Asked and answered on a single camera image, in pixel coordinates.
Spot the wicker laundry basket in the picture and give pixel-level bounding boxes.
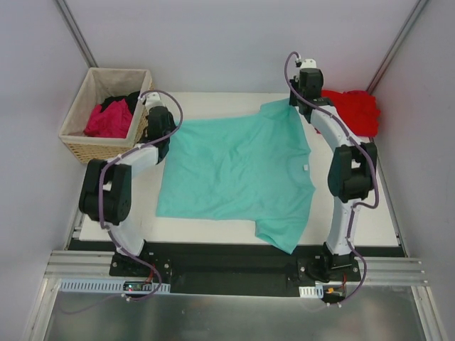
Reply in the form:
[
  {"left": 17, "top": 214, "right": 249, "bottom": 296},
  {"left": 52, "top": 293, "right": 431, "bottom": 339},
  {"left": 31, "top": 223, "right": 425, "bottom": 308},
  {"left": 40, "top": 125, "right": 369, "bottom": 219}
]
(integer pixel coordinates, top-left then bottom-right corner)
[{"left": 59, "top": 67, "right": 154, "bottom": 164}]

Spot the red t shirt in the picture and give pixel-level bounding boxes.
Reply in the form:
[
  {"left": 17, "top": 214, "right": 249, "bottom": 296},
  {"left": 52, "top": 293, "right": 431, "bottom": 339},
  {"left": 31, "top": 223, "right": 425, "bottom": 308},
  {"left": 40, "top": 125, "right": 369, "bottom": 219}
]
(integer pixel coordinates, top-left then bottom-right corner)
[{"left": 321, "top": 90, "right": 380, "bottom": 138}]

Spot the teal t shirt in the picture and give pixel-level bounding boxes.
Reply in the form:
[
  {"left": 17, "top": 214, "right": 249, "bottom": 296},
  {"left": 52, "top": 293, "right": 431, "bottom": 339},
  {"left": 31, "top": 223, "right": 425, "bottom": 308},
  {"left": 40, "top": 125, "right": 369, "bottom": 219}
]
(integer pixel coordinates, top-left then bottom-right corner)
[{"left": 156, "top": 99, "right": 315, "bottom": 253}]

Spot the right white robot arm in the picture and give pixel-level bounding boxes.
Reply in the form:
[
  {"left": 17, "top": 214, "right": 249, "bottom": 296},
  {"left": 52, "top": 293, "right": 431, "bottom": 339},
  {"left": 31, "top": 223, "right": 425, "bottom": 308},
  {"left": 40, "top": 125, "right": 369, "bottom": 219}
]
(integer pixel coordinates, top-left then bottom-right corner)
[{"left": 289, "top": 67, "right": 379, "bottom": 283}]

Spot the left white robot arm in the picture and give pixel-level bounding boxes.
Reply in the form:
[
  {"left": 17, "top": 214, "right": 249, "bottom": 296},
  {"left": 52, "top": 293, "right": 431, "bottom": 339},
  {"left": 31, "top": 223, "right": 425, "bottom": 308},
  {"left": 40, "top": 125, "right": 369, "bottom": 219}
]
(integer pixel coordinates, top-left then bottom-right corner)
[{"left": 79, "top": 104, "right": 180, "bottom": 277}]

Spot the black t shirt in basket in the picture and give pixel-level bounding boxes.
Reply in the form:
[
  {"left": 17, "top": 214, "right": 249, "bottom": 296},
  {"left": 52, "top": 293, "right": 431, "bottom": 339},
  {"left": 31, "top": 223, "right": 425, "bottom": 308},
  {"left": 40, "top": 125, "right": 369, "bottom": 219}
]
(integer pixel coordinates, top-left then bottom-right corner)
[{"left": 100, "top": 91, "right": 140, "bottom": 114}]

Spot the pink t shirt in basket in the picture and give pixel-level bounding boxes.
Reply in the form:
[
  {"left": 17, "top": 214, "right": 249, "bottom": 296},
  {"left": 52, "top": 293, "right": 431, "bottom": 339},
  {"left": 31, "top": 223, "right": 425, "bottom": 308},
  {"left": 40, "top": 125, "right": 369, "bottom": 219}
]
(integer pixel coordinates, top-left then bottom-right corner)
[{"left": 83, "top": 99, "right": 133, "bottom": 139}]

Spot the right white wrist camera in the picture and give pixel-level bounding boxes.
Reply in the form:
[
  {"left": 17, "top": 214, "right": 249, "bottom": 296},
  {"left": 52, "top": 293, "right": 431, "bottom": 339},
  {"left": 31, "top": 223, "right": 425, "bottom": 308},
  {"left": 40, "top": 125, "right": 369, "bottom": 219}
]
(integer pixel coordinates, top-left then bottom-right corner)
[{"left": 295, "top": 57, "right": 317, "bottom": 70}]

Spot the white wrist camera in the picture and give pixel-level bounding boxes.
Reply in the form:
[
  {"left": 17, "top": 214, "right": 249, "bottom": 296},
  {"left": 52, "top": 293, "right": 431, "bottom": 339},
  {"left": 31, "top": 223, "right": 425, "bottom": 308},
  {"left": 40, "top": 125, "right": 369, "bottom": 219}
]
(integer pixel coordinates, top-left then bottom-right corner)
[
  {"left": 295, "top": 57, "right": 317, "bottom": 70},
  {"left": 138, "top": 92, "right": 165, "bottom": 112}
]

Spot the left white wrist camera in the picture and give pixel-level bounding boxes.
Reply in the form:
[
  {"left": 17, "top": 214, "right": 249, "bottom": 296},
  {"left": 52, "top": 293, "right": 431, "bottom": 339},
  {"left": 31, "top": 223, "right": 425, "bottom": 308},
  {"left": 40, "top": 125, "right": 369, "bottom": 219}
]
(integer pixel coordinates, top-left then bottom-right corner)
[{"left": 138, "top": 92, "right": 165, "bottom": 112}]

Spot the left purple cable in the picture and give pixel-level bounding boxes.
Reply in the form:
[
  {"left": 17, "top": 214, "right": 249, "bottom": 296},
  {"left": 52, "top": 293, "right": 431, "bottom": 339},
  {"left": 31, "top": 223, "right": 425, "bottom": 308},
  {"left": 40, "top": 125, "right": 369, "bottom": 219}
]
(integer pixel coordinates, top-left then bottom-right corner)
[{"left": 56, "top": 90, "right": 184, "bottom": 315}]

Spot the purple cable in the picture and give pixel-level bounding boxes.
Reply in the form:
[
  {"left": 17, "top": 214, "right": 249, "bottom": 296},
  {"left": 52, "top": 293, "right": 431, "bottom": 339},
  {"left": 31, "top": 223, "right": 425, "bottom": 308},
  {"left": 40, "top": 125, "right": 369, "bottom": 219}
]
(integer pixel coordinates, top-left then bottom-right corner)
[
  {"left": 56, "top": 90, "right": 184, "bottom": 315},
  {"left": 283, "top": 51, "right": 378, "bottom": 313}
]

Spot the left aluminium frame post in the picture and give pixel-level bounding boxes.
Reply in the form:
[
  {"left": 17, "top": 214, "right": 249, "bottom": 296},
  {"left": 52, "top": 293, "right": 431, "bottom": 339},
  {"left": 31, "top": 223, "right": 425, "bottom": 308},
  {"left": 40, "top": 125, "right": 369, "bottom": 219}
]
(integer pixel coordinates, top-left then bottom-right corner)
[{"left": 53, "top": 0, "right": 99, "bottom": 67}]

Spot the aluminium frame post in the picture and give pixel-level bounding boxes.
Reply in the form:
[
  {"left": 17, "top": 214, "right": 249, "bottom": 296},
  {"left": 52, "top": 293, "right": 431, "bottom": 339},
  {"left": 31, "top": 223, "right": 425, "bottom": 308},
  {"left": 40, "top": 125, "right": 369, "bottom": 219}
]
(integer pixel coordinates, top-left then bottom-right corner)
[
  {"left": 53, "top": 0, "right": 99, "bottom": 67},
  {"left": 364, "top": 1, "right": 432, "bottom": 94}
]

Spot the right aluminium frame post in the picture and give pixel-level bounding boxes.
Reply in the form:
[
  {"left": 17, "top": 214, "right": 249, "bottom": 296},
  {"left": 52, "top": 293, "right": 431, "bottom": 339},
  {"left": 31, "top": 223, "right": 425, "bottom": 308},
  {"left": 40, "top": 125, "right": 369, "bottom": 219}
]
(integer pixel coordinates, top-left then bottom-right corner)
[{"left": 364, "top": 1, "right": 432, "bottom": 94}]

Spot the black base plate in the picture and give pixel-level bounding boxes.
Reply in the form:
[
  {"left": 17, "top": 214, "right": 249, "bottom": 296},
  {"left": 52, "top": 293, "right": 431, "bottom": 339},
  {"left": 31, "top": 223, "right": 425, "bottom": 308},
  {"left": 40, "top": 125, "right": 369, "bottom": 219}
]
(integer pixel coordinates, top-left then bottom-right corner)
[{"left": 109, "top": 242, "right": 361, "bottom": 297}]

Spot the left grey cable duct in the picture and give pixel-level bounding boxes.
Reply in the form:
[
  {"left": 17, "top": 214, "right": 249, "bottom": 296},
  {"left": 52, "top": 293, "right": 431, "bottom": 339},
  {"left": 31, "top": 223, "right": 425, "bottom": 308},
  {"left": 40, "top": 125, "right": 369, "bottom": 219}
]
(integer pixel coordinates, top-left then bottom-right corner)
[{"left": 60, "top": 278, "right": 171, "bottom": 296}]

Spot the grey cable duct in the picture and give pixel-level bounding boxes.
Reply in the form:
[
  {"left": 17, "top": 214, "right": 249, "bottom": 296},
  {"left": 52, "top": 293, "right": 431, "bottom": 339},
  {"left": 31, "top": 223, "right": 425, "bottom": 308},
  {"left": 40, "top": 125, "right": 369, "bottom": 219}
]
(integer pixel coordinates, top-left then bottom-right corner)
[
  {"left": 299, "top": 285, "right": 324, "bottom": 299},
  {"left": 60, "top": 278, "right": 171, "bottom": 296}
]

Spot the aluminium rail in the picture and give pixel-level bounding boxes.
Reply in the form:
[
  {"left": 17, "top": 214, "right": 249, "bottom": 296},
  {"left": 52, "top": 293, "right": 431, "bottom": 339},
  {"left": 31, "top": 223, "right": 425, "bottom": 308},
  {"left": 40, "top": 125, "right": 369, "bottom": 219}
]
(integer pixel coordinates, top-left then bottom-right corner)
[{"left": 44, "top": 250, "right": 428, "bottom": 286}]

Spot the right grey cable duct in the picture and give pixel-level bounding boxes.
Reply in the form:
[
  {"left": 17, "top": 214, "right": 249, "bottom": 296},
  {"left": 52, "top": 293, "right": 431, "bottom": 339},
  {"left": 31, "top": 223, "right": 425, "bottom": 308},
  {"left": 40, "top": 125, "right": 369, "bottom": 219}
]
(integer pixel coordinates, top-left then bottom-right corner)
[{"left": 299, "top": 285, "right": 324, "bottom": 299}]

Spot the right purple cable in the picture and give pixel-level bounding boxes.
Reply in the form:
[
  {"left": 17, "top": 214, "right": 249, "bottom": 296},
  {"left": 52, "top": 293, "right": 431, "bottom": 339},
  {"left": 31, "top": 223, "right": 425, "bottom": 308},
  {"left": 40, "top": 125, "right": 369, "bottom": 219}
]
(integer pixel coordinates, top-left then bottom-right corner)
[{"left": 283, "top": 51, "right": 378, "bottom": 313}]

